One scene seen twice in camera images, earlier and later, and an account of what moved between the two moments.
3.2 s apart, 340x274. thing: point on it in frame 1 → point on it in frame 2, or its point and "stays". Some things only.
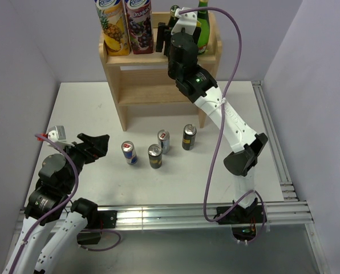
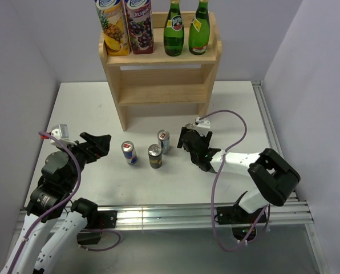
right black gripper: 162,28 → 207,140
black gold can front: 154,152 stays
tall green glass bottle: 203,17 stays
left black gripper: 98,144 stays
